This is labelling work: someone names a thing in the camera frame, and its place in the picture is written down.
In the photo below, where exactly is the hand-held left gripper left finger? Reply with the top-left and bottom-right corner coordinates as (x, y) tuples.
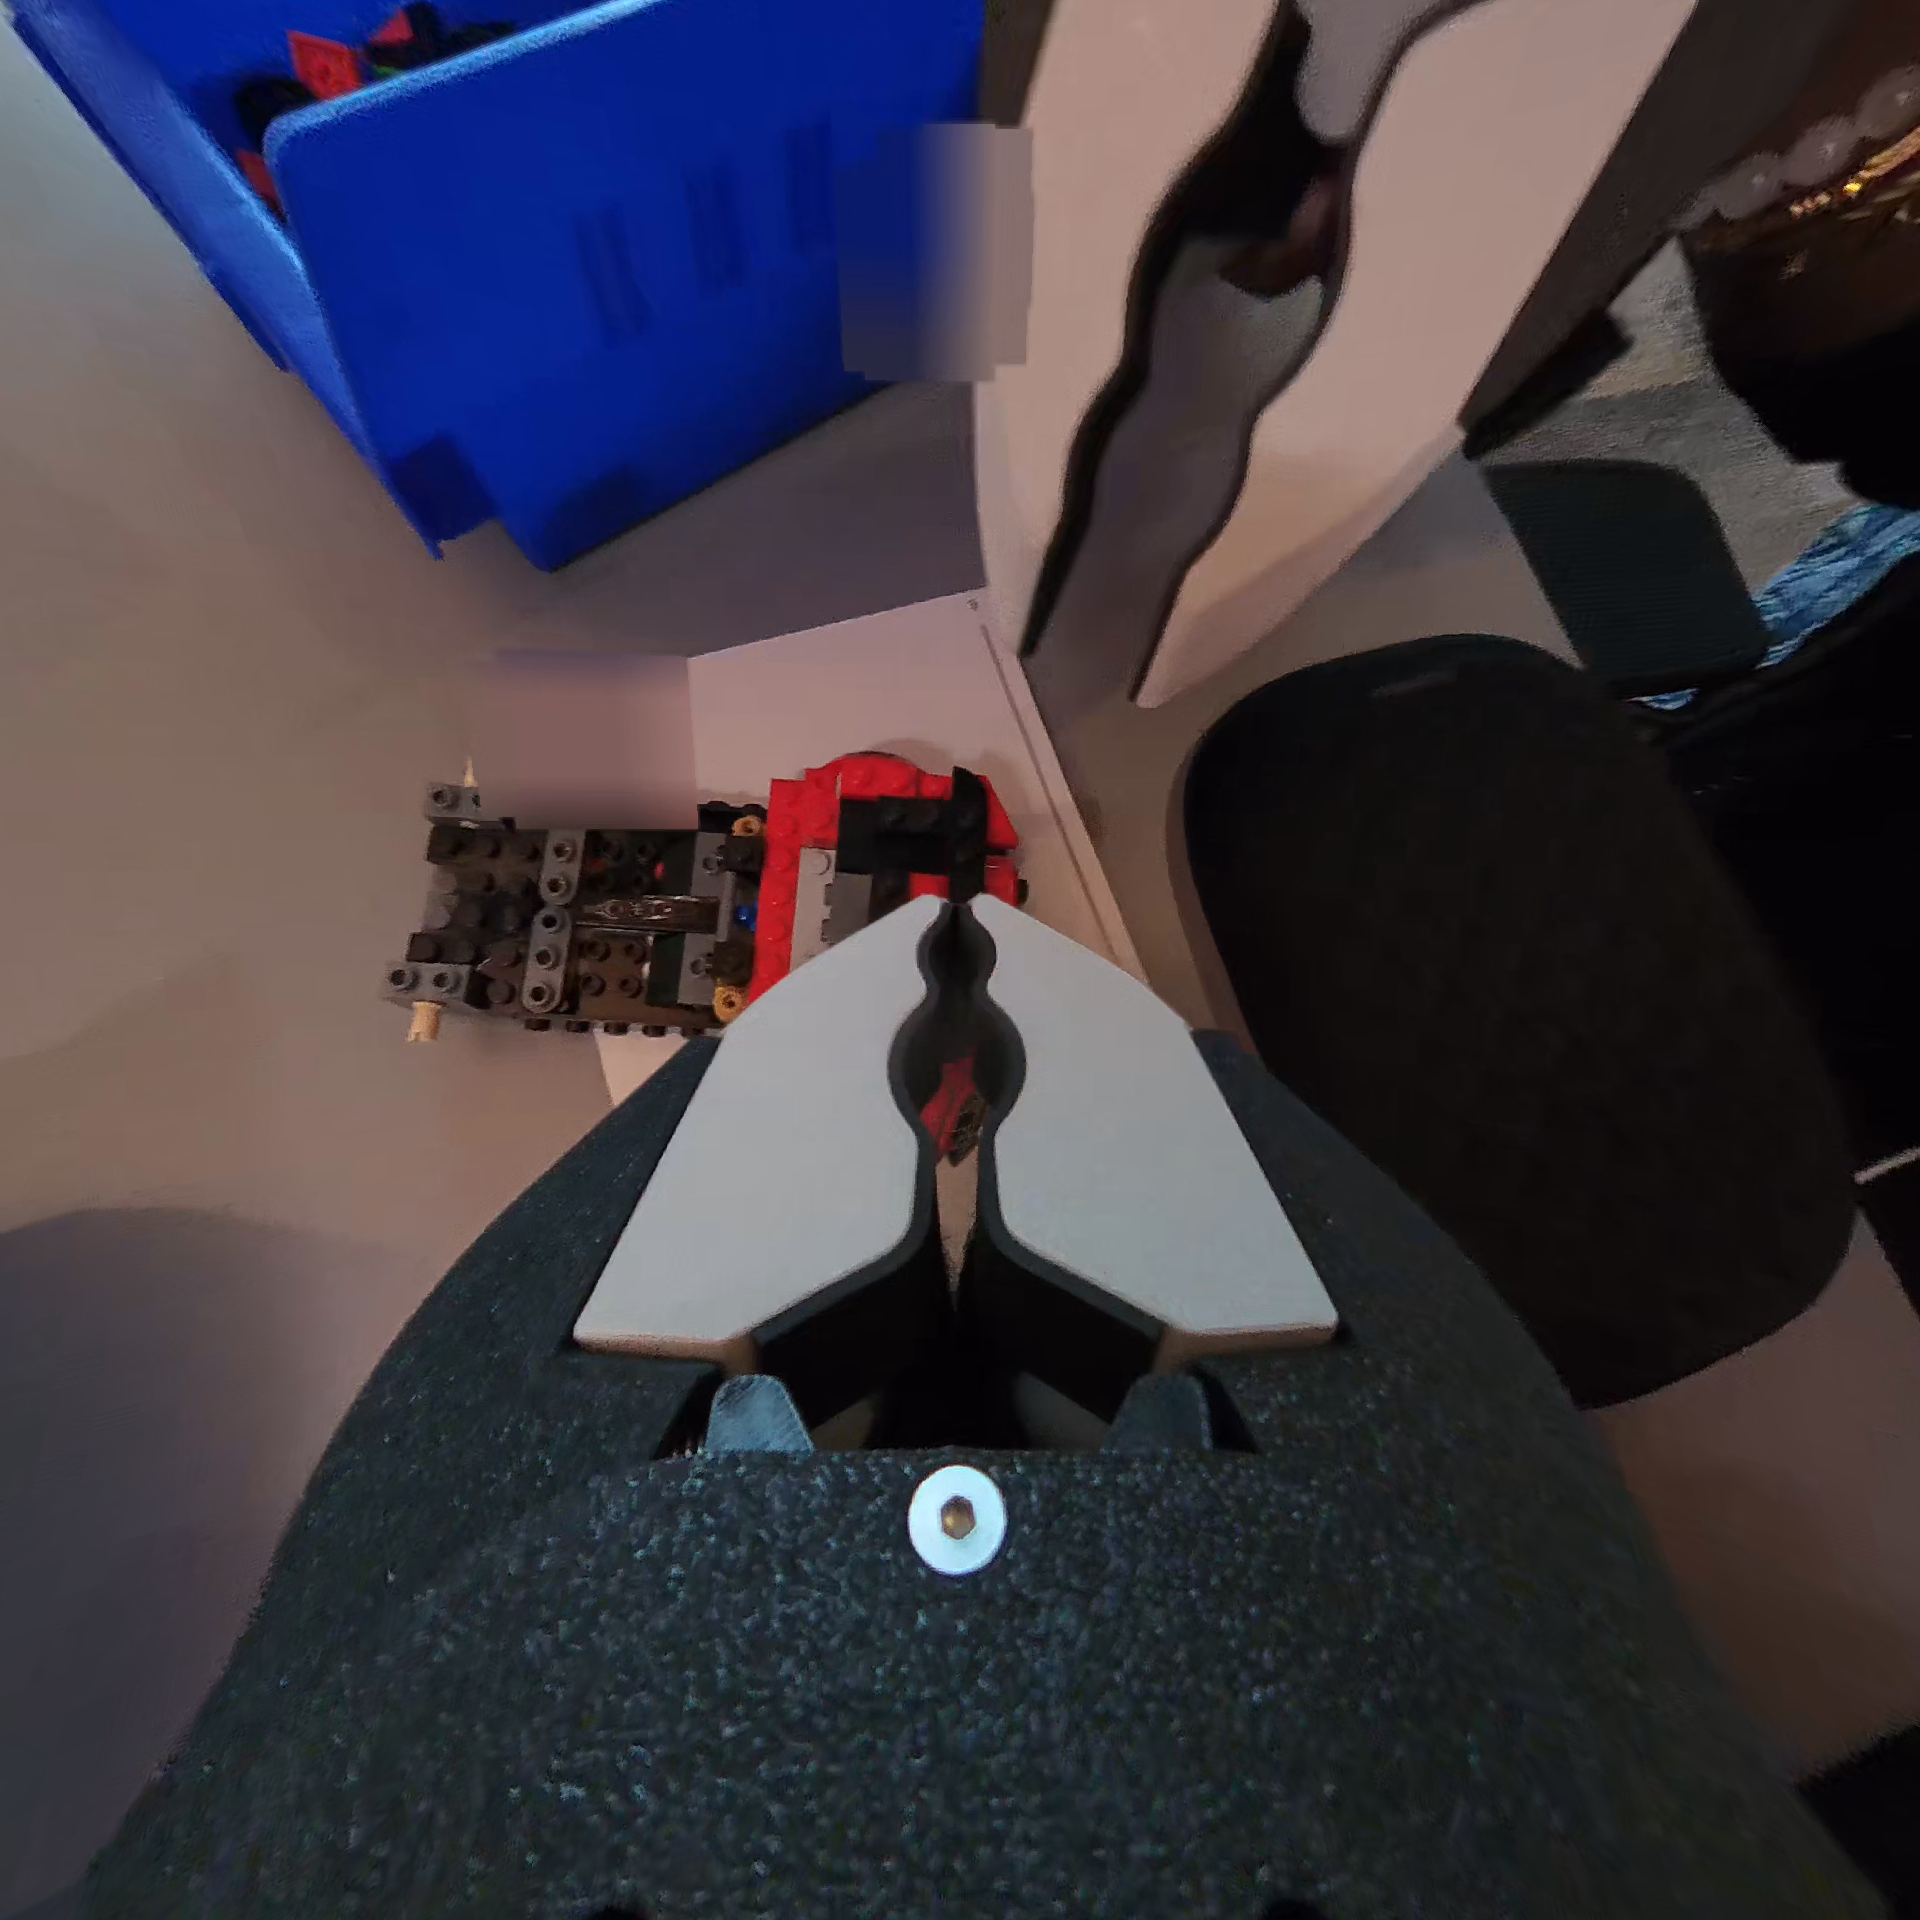
(571, 896), (964, 1421)

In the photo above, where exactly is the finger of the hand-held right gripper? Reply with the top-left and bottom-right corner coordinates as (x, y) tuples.
(972, 0), (1308, 664)
(1132, 0), (1707, 712)

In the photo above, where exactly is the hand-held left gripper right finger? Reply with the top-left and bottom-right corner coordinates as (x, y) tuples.
(958, 896), (1342, 1421)

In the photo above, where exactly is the red and black lego car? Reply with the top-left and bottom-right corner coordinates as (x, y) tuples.
(383, 749), (1038, 1169)

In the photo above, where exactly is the person's right forearm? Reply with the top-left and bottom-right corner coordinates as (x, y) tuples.
(1681, 0), (1920, 505)

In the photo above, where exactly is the lego instruction booklet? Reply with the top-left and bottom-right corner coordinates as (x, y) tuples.
(599, 593), (1144, 1113)

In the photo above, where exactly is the pile of loose lego pieces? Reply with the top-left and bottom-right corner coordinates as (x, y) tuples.
(232, 0), (520, 213)

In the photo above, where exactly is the black mesh office chair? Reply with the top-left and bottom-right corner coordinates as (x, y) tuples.
(1482, 458), (1771, 699)

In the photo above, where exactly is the black dimpled cushion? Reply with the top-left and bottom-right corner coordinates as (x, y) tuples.
(1183, 633), (1858, 1412)

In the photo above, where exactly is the blue patterned cloth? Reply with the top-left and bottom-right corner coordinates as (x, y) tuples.
(1747, 507), (1920, 706)

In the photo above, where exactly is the blue plastic storage bin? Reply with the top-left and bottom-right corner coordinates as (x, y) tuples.
(17, 0), (993, 577)

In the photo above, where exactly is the beaded bracelet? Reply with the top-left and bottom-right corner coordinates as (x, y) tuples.
(1672, 83), (1920, 265)

